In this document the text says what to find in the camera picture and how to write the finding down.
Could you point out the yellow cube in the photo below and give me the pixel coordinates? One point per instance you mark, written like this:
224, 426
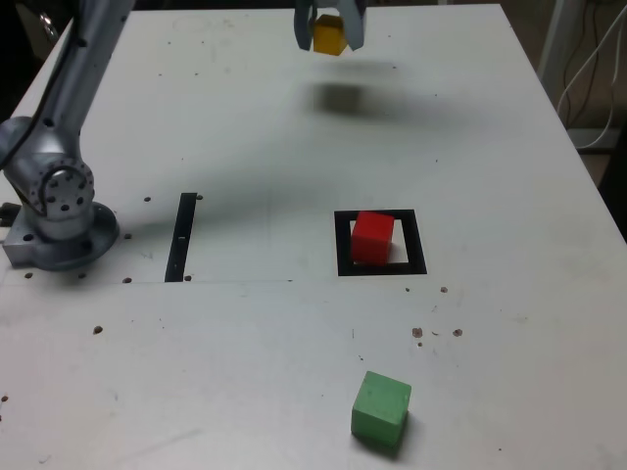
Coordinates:
329, 36

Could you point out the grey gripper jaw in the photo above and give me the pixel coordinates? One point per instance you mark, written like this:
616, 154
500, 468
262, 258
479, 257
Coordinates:
356, 27

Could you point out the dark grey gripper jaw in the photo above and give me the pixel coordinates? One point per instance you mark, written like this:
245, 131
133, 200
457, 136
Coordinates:
303, 29

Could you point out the white post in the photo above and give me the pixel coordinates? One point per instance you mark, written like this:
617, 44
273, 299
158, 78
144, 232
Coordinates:
558, 24

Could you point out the red cube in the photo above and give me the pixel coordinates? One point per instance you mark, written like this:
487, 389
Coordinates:
372, 240

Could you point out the black tape square outline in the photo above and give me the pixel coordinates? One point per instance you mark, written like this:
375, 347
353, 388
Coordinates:
343, 269

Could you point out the green cube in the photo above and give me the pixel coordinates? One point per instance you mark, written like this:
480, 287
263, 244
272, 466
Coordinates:
379, 411

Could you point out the black tape strip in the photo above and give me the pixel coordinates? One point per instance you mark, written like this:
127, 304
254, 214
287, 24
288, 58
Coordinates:
178, 240

